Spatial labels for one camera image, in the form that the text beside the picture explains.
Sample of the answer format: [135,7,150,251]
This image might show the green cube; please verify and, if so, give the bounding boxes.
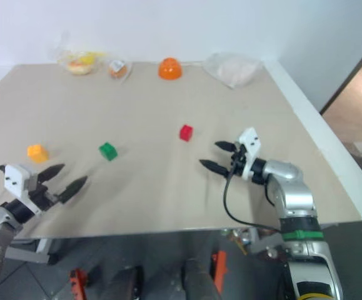
[98,142,119,162]

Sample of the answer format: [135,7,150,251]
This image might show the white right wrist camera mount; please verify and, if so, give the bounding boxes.
[237,127,262,181]

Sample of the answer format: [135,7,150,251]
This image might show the orange plastic dome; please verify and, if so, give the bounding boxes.
[158,57,183,81]

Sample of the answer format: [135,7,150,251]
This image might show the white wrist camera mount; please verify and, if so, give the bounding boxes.
[237,127,262,181]
[4,164,43,216]

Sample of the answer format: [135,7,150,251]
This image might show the grey metal table bracket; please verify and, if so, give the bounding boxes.
[4,239,60,266]

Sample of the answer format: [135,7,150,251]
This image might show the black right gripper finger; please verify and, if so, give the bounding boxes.
[199,159,233,179]
[214,141,236,153]

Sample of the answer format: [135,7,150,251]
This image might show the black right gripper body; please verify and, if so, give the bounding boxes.
[230,142,249,178]

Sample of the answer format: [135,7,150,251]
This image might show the clear bag with white contents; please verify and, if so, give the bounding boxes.
[202,52,263,90]

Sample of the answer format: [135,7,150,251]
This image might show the clear bag with yellow items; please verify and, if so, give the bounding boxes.
[49,46,107,76]

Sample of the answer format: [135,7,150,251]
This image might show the yellow toy block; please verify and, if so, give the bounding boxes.
[27,144,49,164]

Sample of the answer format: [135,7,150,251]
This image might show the dark brown door frame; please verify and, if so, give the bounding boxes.
[319,42,362,115]

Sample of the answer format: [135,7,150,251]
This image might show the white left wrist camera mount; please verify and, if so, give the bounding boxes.
[4,164,43,216]

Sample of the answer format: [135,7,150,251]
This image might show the orange clamp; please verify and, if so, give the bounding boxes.
[69,267,88,300]
[211,250,228,293]

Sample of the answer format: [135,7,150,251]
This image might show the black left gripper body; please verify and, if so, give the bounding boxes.
[27,174,61,211]

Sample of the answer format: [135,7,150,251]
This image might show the small bag with orange item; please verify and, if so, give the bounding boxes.
[106,59,133,83]

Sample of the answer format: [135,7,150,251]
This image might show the red cube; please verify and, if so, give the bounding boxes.
[179,124,194,143]

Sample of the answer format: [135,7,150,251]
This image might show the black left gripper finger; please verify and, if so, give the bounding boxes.
[58,176,89,204]
[38,164,66,183]

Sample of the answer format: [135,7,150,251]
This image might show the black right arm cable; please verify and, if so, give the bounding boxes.
[223,170,282,234]

